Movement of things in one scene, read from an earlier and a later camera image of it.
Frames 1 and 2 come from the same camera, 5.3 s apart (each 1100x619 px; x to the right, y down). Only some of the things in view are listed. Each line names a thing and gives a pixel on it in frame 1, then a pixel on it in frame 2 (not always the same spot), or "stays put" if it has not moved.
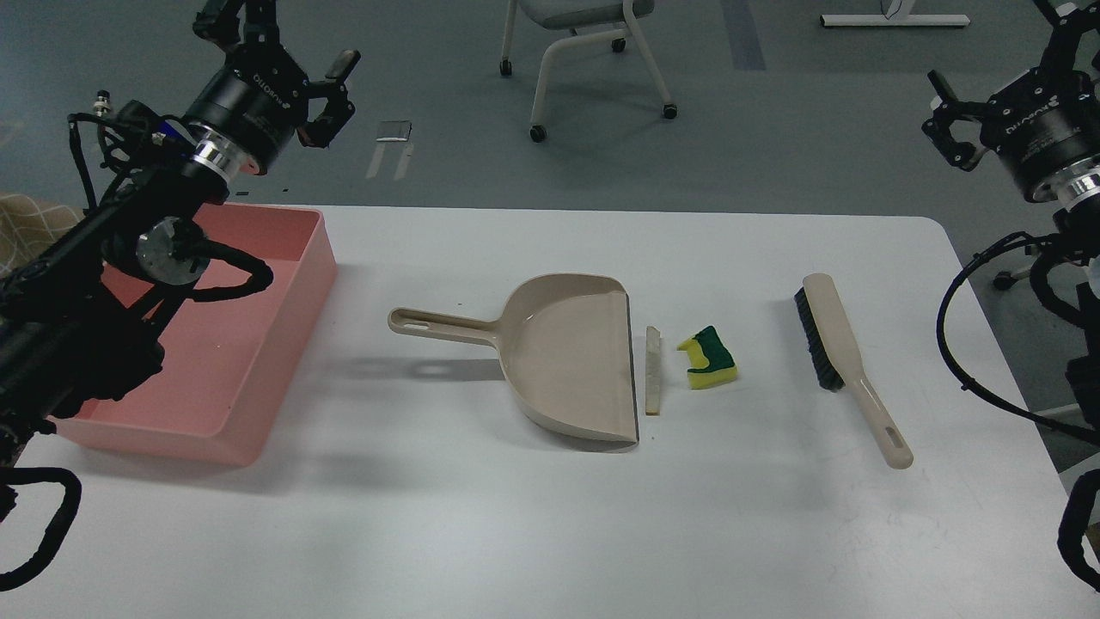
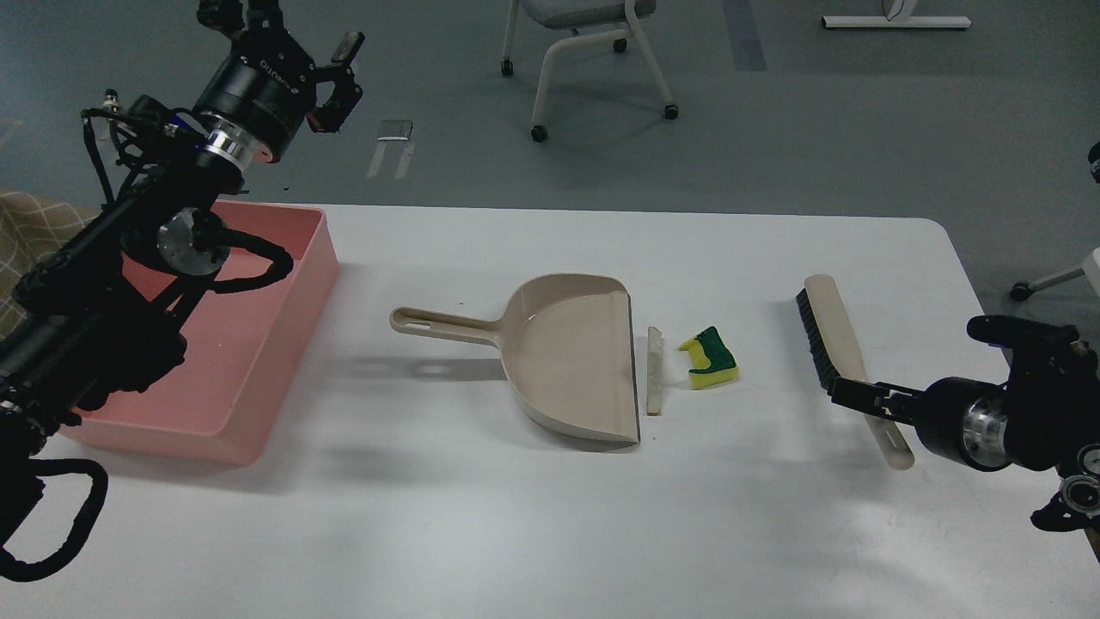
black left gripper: [257, 102] stays put
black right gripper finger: [1060, 49] to [852, 388]
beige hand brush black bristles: [838, 364] stays put
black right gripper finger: [950, 110] to [902, 410]
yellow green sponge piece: [711, 362] stays put
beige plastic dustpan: [565, 346] stays put
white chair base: [1005, 280] to [1023, 291]
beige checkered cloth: [26, 226] stays put
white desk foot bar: [860, 20] stays put
